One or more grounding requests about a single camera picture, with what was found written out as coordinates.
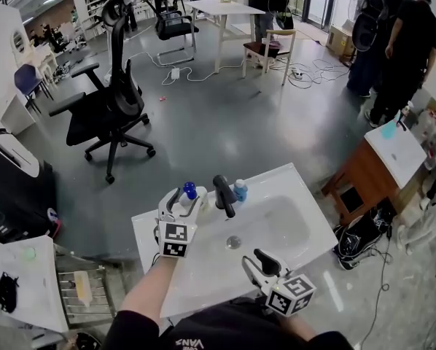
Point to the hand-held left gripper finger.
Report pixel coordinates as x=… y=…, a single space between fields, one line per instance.
x=172 y=198
x=191 y=207

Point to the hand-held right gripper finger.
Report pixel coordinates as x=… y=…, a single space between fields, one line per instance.
x=268 y=261
x=251 y=270

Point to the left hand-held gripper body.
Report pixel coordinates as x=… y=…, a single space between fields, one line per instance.
x=172 y=237

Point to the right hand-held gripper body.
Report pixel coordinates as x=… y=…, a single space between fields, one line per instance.
x=291 y=295

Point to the white bottle with blue cap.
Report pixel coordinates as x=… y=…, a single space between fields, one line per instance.
x=189 y=192

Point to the person's right forearm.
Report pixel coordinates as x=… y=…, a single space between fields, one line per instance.
x=298 y=324

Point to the person's left forearm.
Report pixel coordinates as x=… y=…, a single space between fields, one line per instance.
x=148 y=290

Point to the light blue bottle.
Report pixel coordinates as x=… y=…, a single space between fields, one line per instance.
x=240 y=191

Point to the metal sink drain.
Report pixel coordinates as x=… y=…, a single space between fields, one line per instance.
x=234 y=242

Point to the black faucet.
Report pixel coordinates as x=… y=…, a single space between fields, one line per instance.
x=224 y=195

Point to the white sink basin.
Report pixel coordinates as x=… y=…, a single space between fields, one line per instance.
x=276 y=228

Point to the person's black shirt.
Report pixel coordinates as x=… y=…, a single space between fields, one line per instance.
x=225 y=330

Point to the black office chair with headrest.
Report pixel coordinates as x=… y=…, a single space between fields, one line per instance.
x=105 y=111

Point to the white power strip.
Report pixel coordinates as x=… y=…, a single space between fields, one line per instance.
x=175 y=73

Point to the wooden cabinet with white sink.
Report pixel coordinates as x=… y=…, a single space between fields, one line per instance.
x=371 y=173

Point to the white board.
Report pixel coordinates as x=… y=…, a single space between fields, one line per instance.
x=32 y=286

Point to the black and white machine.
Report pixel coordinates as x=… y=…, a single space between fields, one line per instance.
x=14 y=191

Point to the black cantilever chair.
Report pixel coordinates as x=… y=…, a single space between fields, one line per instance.
x=174 y=27

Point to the black cloth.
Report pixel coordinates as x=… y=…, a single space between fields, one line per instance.
x=6 y=292

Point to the wooden chair with dark seat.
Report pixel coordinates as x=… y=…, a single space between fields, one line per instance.
x=265 y=47

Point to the blue chair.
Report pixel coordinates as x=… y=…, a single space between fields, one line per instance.
x=27 y=80

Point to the white table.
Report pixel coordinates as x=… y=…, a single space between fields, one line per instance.
x=223 y=7

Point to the white desk unit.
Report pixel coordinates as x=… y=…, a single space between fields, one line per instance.
x=3 y=68

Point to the cardboard box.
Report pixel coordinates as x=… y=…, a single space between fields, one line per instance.
x=340 y=40

